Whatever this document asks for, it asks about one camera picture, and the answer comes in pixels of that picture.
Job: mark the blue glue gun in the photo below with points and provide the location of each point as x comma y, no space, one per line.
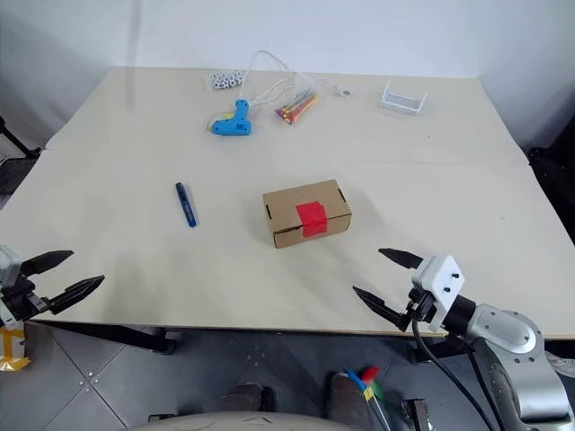
233,126

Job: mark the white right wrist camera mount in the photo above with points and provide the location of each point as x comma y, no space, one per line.
442,276

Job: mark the brown cardboard box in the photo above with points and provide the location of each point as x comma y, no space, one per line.
310,197

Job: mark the red tape seal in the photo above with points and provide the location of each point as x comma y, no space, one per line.
312,217

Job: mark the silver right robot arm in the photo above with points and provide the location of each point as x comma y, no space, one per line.
516,354

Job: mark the clear plastic tray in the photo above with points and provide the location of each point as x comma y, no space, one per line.
401,104

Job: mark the grey metal bracket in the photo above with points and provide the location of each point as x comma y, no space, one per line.
418,413

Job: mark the yellow tape stand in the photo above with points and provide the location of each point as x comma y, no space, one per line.
11,350

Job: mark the coloured feather duster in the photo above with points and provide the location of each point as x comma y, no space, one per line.
366,381

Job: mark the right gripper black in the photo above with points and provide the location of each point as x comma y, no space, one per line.
424,305

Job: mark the black table leg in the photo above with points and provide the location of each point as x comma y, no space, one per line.
442,348
121,336

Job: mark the beige robot torso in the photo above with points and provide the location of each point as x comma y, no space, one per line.
242,422

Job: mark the black tripod stand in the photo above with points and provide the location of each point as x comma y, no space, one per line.
13,143

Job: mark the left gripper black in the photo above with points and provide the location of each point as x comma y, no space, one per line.
20,301

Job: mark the bag of coloured sticks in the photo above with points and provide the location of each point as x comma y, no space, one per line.
296,108

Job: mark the dark rounded robot foot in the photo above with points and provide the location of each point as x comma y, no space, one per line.
245,397
350,399

